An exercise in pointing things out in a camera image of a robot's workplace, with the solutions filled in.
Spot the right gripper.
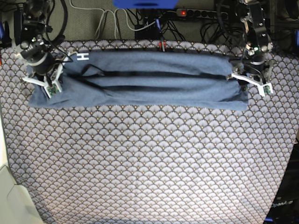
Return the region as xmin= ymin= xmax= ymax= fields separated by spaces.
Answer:
xmin=18 ymin=39 xmax=65 ymax=79

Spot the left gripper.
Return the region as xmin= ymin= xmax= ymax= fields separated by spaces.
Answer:
xmin=231 ymin=54 xmax=273 ymax=82

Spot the blue T-shirt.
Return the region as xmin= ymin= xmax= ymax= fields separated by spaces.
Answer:
xmin=28 ymin=51 xmax=248 ymax=111

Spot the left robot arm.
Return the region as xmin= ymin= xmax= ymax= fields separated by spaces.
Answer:
xmin=216 ymin=0 xmax=273 ymax=85

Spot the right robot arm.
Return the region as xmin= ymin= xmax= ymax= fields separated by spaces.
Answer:
xmin=12 ymin=0 xmax=68 ymax=80

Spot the black power strip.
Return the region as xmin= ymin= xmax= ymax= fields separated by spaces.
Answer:
xmin=176 ymin=8 xmax=217 ymax=19

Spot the red table clamp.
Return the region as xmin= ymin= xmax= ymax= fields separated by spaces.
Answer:
xmin=158 ymin=41 xmax=167 ymax=52

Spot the fan-patterned table cloth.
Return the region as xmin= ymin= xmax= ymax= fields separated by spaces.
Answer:
xmin=0 ymin=48 xmax=299 ymax=224

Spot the white plastic bin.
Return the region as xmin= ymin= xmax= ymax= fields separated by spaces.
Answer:
xmin=0 ymin=165 xmax=43 ymax=224

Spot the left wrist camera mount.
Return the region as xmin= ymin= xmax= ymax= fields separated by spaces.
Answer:
xmin=226 ymin=70 xmax=274 ymax=97

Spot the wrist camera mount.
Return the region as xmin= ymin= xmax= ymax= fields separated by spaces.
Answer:
xmin=21 ymin=56 xmax=71 ymax=98
xmin=226 ymin=70 xmax=274 ymax=97

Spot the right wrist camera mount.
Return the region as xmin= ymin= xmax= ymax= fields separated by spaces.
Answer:
xmin=21 ymin=56 xmax=71 ymax=98

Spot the white cable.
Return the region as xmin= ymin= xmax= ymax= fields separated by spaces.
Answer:
xmin=70 ymin=0 xmax=157 ymax=39

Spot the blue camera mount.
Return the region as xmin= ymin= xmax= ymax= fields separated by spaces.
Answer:
xmin=113 ymin=0 xmax=178 ymax=9

